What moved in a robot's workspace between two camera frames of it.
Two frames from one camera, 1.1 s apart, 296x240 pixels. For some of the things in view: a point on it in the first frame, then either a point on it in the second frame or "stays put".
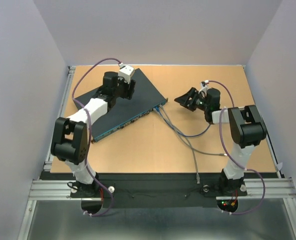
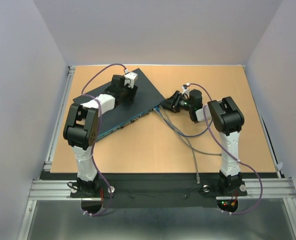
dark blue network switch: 147,98 stays put
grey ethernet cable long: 185,140 stays put
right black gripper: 184,100 to 171,103
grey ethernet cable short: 198,180 stays put
